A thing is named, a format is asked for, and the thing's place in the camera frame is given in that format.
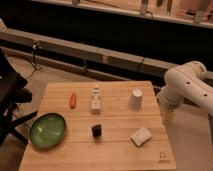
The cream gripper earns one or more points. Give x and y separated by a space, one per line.
167 114

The white ceramic cup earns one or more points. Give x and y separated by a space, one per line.
135 100

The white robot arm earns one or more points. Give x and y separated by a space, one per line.
185 82

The black eraser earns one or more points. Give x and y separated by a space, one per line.
96 130

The white sponge block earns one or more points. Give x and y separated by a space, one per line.
141 136

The small white bottle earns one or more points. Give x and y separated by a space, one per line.
96 100

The orange carrot toy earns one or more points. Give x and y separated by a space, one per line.
73 101

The green bowl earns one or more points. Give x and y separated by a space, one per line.
48 130

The black chair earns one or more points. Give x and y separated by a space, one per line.
12 92

